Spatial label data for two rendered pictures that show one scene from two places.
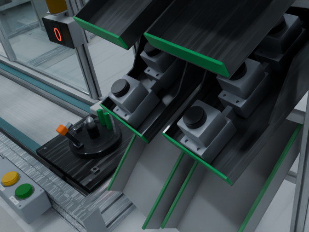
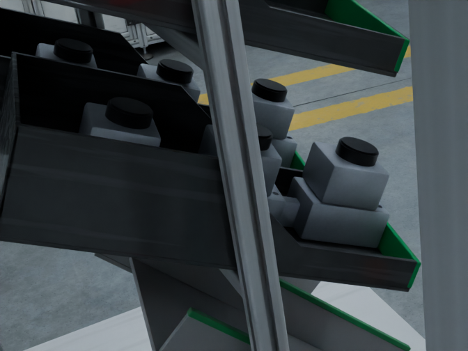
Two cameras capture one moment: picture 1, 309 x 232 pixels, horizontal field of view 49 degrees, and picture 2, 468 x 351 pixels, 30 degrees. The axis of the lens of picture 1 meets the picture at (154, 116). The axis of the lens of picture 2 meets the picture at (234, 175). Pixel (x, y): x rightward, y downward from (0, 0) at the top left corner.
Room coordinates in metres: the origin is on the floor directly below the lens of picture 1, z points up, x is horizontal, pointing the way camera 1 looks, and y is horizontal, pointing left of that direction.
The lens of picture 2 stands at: (1.00, 0.16, 1.56)
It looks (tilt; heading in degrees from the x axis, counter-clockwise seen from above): 28 degrees down; 201
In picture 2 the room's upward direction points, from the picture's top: 9 degrees counter-clockwise
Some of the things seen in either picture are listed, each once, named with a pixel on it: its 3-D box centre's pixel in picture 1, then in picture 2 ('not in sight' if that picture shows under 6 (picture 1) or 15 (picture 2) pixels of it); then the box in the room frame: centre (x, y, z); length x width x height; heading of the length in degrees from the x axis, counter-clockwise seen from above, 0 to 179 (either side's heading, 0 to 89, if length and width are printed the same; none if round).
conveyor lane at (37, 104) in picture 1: (50, 118); not in sight; (0.95, 0.34, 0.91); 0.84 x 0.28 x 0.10; 41
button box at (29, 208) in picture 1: (15, 187); not in sight; (0.64, 0.38, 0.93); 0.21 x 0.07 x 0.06; 41
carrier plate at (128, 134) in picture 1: (97, 143); not in sight; (0.71, 0.16, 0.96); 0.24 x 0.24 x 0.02; 41
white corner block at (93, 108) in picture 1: (101, 111); not in sight; (0.85, 0.15, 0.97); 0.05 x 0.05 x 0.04; 41
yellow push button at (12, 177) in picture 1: (10, 179); not in sight; (0.64, 0.38, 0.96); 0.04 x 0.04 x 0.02
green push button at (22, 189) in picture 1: (24, 192); not in sight; (0.58, 0.34, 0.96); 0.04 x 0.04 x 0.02
